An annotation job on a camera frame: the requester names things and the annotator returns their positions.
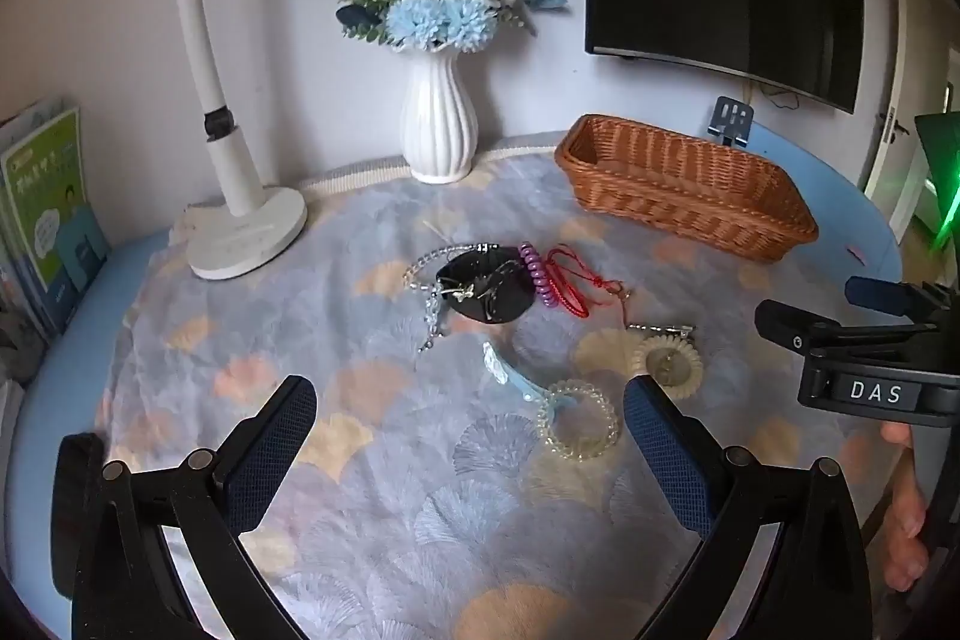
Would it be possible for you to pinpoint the green lit object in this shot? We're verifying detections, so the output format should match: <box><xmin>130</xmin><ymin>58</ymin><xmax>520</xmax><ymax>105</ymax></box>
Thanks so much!
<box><xmin>913</xmin><ymin>111</ymin><xmax>960</xmax><ymax>253</ymax></box>

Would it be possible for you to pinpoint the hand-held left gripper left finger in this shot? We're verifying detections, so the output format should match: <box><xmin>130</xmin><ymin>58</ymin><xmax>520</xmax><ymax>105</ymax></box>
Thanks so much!
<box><xmin>71</xmin><ymin>374</ymin><xmax>320</xmax><ymax>640</ymax></box>

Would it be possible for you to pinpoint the person's right hand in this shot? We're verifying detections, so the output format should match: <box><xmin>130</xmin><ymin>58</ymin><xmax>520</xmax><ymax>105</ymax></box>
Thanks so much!
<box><xmin>879</xmin><ymin>421</ymin><xmax>932</xmax><ymax>594</ymax></box>

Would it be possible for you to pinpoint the light blue hair clip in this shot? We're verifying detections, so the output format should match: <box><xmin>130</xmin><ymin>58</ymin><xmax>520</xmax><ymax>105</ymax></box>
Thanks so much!
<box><xmin>482</xmin><ymin>342</ymin><xmax>580</xmax><ymax>425</ymax></box>

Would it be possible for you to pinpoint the brown wicker basket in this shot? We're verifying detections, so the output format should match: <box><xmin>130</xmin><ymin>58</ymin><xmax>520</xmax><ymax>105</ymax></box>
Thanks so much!
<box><xmin>554</xmin><ymin>113</ymin><xmax>821</xmax><ymax>265</ymax></box>

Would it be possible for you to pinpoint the black cable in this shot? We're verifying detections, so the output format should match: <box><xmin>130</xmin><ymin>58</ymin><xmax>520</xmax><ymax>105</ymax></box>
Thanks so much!
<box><xmin>741</xmin><ymin>77</ymin><xmax>802</xmax><ymax>110</ymax></box>

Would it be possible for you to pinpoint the black hair clip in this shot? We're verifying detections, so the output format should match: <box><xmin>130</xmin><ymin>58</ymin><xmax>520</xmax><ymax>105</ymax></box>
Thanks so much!
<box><xmin>436</xmin><ymin>245</ymin><xmax>538</xmax><ymax>327</ymax></box>

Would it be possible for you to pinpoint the white desk lamp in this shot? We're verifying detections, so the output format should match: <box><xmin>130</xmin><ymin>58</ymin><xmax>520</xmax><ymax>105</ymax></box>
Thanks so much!
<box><xmin>61</xmin><ymin>0</ymin><xmax>309</xmax><ymax>282</ymax></box>

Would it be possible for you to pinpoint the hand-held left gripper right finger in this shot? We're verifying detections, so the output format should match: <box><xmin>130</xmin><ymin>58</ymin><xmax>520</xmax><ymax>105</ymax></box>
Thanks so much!
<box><xmin>625</xmin><ymin>374</ymin><xmax>876</xmax><ymax>640</ymax></box>

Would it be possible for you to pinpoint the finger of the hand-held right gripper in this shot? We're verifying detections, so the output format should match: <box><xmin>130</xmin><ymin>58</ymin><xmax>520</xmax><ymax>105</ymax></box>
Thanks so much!
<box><xmin>844</xmin><ymin>275</ymin><xmax>940</xmax><ymax>320</ymax></box>
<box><xmin>753</xmin><ymin>298</ymin><xmax>943</xmax><ymax>362</ymax></box>

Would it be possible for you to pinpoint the grey metal stand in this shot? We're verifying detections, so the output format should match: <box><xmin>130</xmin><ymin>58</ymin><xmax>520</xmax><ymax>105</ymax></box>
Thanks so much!
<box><xmin>706</xmin><ymin>95</ymin><xmax>755</xmax><ymax>148</ymax></box>

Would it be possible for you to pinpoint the purple spiral hair tie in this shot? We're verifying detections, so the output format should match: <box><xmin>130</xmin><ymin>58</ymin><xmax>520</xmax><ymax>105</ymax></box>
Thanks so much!
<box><xmin>519</xmin><ymin>243</ymin><xmax>557</xmax><ymax>312</ymax></box>

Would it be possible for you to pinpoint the white door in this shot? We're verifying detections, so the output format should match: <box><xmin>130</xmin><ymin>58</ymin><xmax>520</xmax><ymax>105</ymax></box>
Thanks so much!
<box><xmin>862</xmin><ymin>0</ymin><xmax>960</xmax><ymax>236</ymax></box>

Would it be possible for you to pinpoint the shell pattern blanket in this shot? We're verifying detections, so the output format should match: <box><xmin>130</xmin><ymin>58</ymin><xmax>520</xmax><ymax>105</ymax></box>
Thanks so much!
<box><xmin>96</xmin><ymin>134</ymin><xmax>902</xmax><ymax>640</ymax></box>

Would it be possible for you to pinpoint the cream spiral hair tie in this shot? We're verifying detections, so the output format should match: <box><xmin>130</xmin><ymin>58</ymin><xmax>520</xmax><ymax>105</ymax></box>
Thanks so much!
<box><xmin>632</xmin><ymin>338</ymin><xmax>707</xmax><ymax>402</ymax></box>

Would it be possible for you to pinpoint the white ribbed vase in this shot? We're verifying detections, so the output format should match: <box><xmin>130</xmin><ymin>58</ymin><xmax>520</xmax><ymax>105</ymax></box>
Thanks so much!
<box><xmin>400</xmin><ymin>47</ymin><xmax>480</xmax><ymax>186</ymax></box>

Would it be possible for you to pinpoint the clear spiral hair tie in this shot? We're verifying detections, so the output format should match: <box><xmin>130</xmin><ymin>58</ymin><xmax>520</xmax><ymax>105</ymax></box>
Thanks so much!
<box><xmin>535</xmin><ymin>377</ymin><xmax>623</xmax><ymax>465</ymax></box>

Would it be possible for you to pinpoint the red cord necklace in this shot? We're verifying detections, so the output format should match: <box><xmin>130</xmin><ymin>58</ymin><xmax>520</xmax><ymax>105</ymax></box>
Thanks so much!
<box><xmin>543</xmin><ymin>244</ymin><xmax>696</xmax><ymax>342</ymax></box>

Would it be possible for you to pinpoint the green cover book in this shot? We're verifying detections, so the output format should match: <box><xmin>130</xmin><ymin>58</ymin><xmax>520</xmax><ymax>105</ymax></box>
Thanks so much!
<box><xmin>0</xmin><ymin>107</ymin><xmax>111</xmax><ymax>335</ymax></box>

